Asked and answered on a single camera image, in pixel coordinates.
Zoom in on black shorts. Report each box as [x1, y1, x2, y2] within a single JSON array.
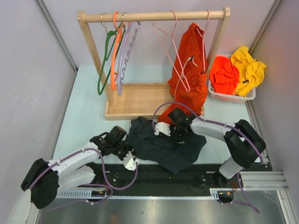
[[127, 117, 206, 175]]

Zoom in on pink wire hanger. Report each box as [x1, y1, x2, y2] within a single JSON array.
[[152, 10, 191, 92]]

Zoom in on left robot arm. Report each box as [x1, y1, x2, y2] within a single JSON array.
[[21, 126, 139, 209]]

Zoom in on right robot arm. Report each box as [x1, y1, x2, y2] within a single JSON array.
[[168, 108, 266, 187]]

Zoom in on orange-red hanging shorts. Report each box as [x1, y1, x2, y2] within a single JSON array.
[[158, 23, 208, 124]]

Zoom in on pink hanger holding shorts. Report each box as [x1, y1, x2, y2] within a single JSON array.
[[195, 9, 212, 73]]

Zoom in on lilac notched hanger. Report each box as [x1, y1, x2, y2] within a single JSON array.
[[116, 21, 141, 96]]

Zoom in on green hanger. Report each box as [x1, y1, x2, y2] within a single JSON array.
[[97, 22, 123, 96]]

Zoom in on orange hanger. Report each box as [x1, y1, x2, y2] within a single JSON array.
[[110, 11, 125, 91]]

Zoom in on wooden clothes rack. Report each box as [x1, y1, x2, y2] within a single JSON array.
[[77, 7, 231, 120]]

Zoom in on white plastic basket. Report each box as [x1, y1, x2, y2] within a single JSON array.
[[207, 80, 256, 104]]

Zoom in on orange garment in basket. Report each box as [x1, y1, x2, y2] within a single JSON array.
[[209, 56, 240, 95]]

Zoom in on yellow garment in basket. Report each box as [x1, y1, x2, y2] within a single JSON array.
[[230, 46, 267, 97]]

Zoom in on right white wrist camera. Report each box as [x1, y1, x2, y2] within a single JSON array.
[[154, 122, 171, 136]]

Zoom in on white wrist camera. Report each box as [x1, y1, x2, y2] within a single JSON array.
[[154, 122, 171, 136], [123, 152, 139, 171]]

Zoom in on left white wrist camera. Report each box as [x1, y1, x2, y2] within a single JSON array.
[[123, 152, 139, 171]]

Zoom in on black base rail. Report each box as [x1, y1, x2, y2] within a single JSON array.
[[77, 163, 264, 196]]

